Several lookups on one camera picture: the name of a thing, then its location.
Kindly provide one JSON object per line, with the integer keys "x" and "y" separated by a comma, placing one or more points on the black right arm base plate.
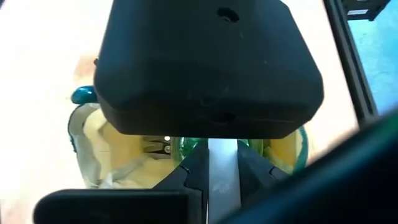
{"x": 363, "y": 9}

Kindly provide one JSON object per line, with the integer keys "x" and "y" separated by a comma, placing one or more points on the cream canvas gardening bag green trim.
{"x": 124, "y": 161}

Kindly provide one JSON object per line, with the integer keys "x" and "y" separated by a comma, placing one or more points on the green plastic spray bottle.
{"x": 224, "y": 174}

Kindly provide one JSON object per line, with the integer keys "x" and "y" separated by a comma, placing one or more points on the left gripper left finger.
{"x": 189, "y": 180}

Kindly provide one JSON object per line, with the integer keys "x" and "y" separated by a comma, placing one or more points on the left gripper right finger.
{"x": 258, "y": 177}

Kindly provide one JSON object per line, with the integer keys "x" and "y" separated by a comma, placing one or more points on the black table frame extrusion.
{"x": 351, "y": 62}

